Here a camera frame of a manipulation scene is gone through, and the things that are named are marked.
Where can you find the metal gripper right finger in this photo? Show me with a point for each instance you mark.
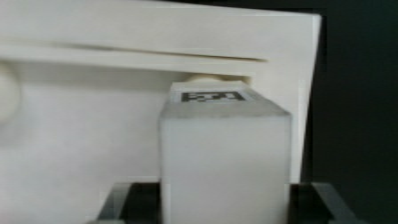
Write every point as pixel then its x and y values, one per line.
pixel 342 213

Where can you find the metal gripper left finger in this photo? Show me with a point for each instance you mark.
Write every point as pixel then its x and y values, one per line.
pixel 111 212

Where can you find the white leg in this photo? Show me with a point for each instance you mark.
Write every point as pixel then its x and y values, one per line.
pixel 225 148

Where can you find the white square tabletop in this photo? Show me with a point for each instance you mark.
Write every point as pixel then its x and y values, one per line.
pixel 95 53

